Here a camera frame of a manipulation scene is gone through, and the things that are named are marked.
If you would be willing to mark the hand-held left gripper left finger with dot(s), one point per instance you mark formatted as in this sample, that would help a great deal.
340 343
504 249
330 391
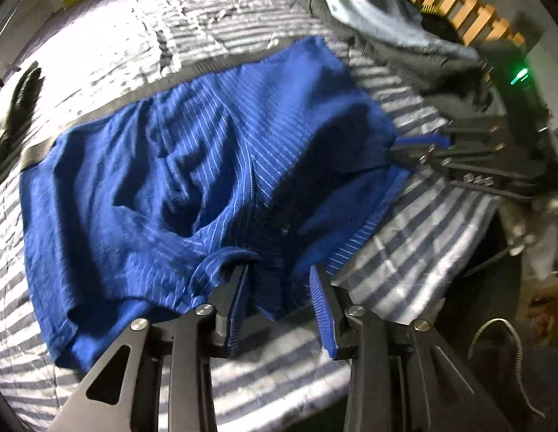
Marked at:
234 299

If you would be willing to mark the light blue cloth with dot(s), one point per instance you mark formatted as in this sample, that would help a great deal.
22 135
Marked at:
373 9

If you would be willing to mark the grey garment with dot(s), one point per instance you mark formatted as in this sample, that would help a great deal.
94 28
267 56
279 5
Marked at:
409 60

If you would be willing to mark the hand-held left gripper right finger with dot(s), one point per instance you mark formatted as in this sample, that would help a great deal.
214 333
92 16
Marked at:
323 310

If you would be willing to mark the grey white striped bedsheet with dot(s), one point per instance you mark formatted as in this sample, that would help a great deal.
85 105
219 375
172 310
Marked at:
126 49

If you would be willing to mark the wooden slatted headboard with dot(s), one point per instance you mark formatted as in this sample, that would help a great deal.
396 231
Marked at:
474 11

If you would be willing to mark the dark cloth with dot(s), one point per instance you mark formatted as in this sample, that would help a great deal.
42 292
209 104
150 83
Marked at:
22 99

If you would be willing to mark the black cloth with yellow trim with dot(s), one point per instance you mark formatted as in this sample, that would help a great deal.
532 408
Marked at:
438 27

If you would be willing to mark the beige cloth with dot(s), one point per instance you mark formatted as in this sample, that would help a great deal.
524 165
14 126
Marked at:
542 229

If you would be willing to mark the blue striped boxer shorts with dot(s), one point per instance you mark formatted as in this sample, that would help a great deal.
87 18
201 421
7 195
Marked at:
180 180

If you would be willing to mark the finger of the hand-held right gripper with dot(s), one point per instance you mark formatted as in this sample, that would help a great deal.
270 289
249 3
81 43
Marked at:
423 140
468 173

